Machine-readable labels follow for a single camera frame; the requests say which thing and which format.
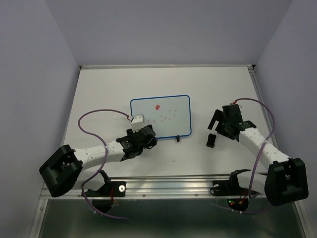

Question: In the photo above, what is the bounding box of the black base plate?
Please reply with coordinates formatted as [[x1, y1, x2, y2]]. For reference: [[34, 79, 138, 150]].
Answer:
[[83, 180, 126, 197], [210, 180, 248, 196]]

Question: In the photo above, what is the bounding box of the aluminium front mounting rail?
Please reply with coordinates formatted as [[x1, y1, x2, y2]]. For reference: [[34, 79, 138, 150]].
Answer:
[[41, 175, 303, 199]]

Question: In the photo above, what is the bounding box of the black whiteboard eraser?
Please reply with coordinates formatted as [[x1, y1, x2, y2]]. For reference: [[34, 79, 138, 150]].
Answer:
[[206, 133, 216, 148]]

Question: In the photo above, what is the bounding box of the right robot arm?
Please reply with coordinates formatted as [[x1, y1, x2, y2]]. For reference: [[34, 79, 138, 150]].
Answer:
[[208, 104, 309, 206]]

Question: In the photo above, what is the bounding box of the aluminium table edge rail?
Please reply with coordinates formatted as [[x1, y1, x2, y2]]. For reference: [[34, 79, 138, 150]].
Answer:
[[79, 64, 256, 70]]

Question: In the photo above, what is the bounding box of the aluminium right side rail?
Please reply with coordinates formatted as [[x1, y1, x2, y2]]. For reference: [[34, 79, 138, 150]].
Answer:
[[248, 64, 279, 149]]

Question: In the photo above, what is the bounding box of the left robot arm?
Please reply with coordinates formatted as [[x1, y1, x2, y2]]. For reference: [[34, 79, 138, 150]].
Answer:
[[39, 125, 158, 197]]

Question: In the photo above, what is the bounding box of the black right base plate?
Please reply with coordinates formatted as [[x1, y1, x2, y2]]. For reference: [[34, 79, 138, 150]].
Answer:
[[210, 180, 248, 196]]

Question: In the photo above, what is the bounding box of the blue framed whiteboard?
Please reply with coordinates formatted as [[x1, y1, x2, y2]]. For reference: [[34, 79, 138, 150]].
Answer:
[[130, 95, 192, 139]]

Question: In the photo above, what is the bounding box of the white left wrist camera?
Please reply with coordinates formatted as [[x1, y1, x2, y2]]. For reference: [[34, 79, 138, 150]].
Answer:
[[130, 114, 145, 132]]

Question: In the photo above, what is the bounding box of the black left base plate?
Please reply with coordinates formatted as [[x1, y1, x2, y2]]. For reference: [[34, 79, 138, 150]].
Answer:
[[83, 180, 126, 197]]

